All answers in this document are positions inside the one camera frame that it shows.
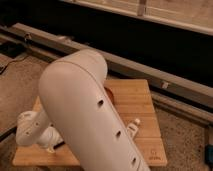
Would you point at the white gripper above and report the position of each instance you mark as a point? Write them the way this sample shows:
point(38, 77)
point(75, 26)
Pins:
point(49, 139)

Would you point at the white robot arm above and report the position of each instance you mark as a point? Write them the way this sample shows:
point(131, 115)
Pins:
point(77, 110)

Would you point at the black rod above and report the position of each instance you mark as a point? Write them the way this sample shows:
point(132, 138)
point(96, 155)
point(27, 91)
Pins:
point(7, 133)

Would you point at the orange bowl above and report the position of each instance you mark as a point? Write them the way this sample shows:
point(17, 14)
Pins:
point(110, 94)

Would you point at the white lotion bottle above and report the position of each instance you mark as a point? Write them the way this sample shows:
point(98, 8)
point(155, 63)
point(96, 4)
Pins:
point(133, 127)

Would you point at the wooden tabletop board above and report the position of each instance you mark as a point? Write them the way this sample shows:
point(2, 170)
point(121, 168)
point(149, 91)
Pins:
point(132, 99)

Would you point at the blue object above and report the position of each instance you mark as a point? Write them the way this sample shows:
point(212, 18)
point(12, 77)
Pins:
point(209, 155)

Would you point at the grey metal rail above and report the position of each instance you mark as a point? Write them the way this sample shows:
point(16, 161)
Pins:
point(190, 90)

